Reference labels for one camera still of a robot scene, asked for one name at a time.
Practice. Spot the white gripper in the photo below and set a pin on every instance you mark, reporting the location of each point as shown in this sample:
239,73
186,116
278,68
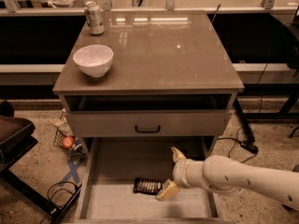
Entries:
179,172

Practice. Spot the dark rxbar chocolate bar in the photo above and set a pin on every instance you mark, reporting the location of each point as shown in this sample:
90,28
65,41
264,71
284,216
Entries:
147,186

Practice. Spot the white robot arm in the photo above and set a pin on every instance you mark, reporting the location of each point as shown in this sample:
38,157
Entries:
219,174

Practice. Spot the open grey middle drawer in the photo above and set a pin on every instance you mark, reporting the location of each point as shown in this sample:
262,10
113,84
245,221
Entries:
107,195

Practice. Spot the grey drawer cabinet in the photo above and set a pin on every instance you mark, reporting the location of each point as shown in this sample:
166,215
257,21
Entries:
163,61

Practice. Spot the red apple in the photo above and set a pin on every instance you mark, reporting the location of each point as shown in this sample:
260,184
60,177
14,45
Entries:
68,142

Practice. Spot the white ceramic bowl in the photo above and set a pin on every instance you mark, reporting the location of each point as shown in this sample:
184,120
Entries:
94,60

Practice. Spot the black chair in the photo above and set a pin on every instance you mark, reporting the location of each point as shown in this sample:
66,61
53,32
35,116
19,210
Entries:
13,131

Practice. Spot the green white soda can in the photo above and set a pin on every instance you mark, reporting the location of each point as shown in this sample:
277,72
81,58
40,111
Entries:
93,17

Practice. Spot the black drawer handle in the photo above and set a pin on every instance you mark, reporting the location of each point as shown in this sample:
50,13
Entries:
147,130

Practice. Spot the black wire basket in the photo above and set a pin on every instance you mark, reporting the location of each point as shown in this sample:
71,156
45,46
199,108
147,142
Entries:
75,151

